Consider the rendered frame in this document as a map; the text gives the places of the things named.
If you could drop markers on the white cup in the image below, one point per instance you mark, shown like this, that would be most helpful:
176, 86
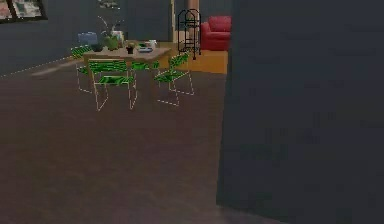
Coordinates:
152, 43

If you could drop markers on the small plant in black pot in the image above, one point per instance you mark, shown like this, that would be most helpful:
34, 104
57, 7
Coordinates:
130, 48

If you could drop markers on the wooden dining table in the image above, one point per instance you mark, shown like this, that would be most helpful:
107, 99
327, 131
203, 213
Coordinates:
156, 54

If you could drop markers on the green potted house plant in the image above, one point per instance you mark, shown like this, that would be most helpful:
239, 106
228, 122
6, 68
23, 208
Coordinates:
111, 41

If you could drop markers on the dark green bowl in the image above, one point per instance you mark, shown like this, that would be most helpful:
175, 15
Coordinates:
97, 47

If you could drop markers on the blue-grey flat dish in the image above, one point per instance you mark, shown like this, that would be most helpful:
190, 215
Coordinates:
145, 49

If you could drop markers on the red armchair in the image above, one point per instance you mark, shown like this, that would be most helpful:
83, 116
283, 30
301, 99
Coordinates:
217, 33

